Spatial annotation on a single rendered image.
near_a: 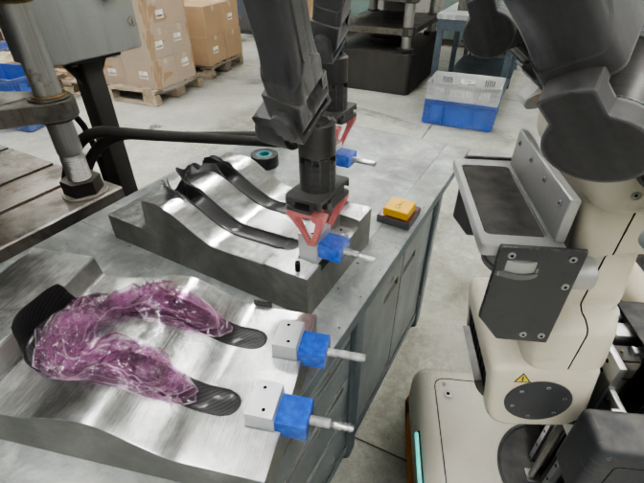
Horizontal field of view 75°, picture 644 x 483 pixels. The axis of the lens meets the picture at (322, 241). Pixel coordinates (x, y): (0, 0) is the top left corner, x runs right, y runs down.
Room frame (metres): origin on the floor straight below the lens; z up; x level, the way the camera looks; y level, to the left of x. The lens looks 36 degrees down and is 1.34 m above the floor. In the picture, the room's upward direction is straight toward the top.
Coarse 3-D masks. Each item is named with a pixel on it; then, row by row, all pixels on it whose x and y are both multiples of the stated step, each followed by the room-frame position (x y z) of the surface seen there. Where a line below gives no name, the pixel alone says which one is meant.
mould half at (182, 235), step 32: (224, 160) 0.87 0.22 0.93; (160, 192) 0.73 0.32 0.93; (224, 192) 0.76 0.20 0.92; (128, 224) 0.73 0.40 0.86; (160, 224) 0.68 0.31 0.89; (192, 224) 0.65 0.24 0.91; (256, 224) 0.69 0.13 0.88; (288, 224) 0.68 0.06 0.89; (192, 256) 0.64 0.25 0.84; (224, 256) 0.60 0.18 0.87; (256, 256) 0.58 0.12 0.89; (288, 256) 0.58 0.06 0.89; (256, 288) 0.57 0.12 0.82; (288, 288) 0.53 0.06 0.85; (320, 288) 0.55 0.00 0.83
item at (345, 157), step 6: (336, 144) 0.90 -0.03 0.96; (336, 150) 0.89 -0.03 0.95; (342, 150) 0.89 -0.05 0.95; (348, 150) 0.89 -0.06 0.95; (354, 150) 0.89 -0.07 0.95; (336, 156) 0.87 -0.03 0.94; (342, 156) 0.86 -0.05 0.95; (348, 156) 0.86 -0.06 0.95; (354, 156) 0.88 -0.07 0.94; (336, 162) 0.87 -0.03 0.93; (342, 162) 0.86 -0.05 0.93; (348, 162) 0.86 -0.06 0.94; (354, 162) 0.88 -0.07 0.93; (360, 162) 0.86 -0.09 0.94; (366, 162) 0.85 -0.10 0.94; (372, 162) 0.85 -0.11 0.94
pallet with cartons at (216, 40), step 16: (192, 0) 5.61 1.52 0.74; (208, 0) 5.60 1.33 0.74; (224, 0) 5.60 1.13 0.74; (192, 16) 5.10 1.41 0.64; (208, 16) 5.15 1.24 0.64; (224, 16) 5.50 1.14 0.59; (192, 32) 5.10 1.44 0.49; (208, 32) 5.10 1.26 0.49; (224, 32) 5.45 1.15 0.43; (240, 32) 5.80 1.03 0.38; (192, 48) 5.12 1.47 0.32; (208, 48) 5.07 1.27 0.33; (224, 48) 5.41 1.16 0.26; (240, 48) 5.76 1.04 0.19; (208, 64) 5.06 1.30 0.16; (224, 64) 5.37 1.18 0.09; (240, 64) 5.73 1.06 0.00
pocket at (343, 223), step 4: (340, 216) 0.71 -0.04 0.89; (344, 216) 0.71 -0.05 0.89; (336, 220) 0.70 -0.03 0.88; (340, 220) 0.71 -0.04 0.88; (344, 220) 0.71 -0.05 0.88; (348, 220) 0.70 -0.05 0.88; (352, 220) 0.70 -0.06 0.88; (356, 220) 0.69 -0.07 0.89; (336, 224) 0.70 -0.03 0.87; (340, 224) 0.71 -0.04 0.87; (344, 224) 0.71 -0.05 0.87; (348, 224) 0.70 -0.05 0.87; (352, 224) 0.70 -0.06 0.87; (356, 224) 0.69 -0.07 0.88; (332, 228) 0.69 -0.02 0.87; (336, 228) 0.70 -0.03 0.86; (340, 228) 0.70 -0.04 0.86; (344, 228) 0.70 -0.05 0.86; (348, 228) 0.70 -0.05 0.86; (352, 228) 0.70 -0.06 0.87; (356, 228) 0.69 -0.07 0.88; (344, 232) 0.69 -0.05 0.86; (348, 232) 0.69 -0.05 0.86; (352, 232) 0.67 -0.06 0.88
